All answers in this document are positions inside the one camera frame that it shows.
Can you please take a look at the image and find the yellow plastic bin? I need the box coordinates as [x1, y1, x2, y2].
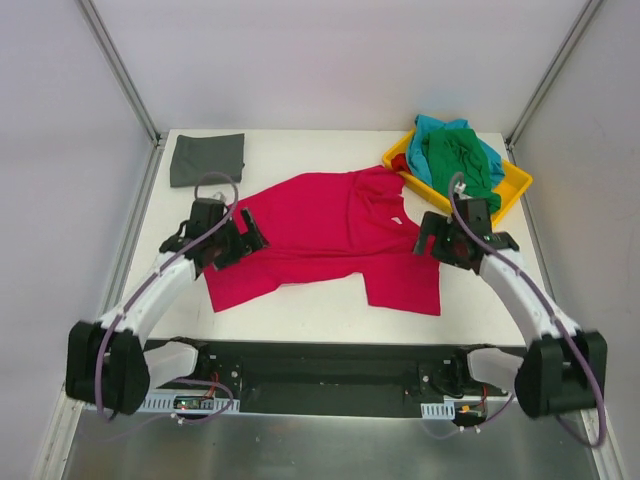
[382, 129, 533, 227]

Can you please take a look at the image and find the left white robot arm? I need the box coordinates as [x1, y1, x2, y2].
[65, 202, 269, 415]

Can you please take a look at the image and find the left aluminium frame post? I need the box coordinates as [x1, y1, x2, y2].
[75, 0, 162, 146]

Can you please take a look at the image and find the red t shirt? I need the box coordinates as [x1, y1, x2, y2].
[391, 153, 411, 174]

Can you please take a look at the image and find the teal t shirt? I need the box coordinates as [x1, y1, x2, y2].
[405, 114, 505, 187]

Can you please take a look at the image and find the green t shirt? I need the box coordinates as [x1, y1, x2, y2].
[423, 129, 501, 213]

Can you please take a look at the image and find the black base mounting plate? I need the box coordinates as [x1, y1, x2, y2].
[164, 339, 506, 419]

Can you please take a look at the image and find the right aluminium frame post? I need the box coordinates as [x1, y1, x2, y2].
[505, 0, 606, 152]

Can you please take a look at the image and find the folded grey t shirt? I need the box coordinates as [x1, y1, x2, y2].
[169, 133, 245, 188]

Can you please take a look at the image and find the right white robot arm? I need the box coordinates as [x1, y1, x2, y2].
[414, 212, 607, 419]

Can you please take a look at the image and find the right white cable duct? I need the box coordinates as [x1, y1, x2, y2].
[420, 402, 456, 421]

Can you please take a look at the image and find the magenta t shirt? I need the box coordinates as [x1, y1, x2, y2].
[204, 166, 441, 316]

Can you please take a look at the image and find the aluminium frame post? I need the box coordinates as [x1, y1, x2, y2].
[75, 0, 162, 146]
[505, 0, 606, 152]

